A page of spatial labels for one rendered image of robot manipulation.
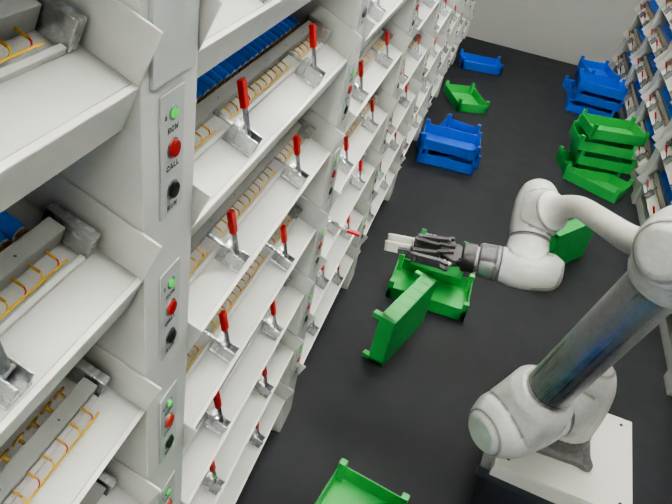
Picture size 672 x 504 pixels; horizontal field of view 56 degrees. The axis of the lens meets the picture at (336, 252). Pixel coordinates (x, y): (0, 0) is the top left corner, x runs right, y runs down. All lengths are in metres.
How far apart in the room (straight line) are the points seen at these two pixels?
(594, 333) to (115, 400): 0.87
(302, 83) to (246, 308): 0.40
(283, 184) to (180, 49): 0.60
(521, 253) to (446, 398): 0.66
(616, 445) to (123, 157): 1.55
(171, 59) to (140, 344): 0.29
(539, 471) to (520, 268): 0.50
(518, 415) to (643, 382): 1.12
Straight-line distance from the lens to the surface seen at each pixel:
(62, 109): 0.46
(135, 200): 0.57
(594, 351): 1.29
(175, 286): 0.69
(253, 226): 1.00
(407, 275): 2.49
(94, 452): 0.72
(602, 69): 5.08
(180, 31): 0.54
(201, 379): 1.02
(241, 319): 1.11
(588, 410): 1.60
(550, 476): 1.70
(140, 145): 0.54
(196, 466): 1.16
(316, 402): 1.96
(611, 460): 1.82
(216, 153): 0.79
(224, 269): 0.91
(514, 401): 1.44
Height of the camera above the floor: 1.49
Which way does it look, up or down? 36 degrees down
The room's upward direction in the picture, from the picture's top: 12 degrees clockwise
